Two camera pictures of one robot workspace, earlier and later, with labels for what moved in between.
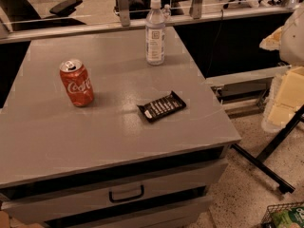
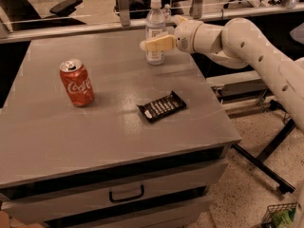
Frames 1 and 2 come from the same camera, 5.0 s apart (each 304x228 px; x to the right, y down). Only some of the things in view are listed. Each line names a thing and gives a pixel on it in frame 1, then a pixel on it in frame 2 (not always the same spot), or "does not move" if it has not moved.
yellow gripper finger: [273, 40] → [179, 19]
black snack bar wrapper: [162, 106] does not move
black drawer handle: [110, 196] does not move
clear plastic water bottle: [155, 34] does not move
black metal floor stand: [256, 161] does not move
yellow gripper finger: [286, 98] → [161, 44]
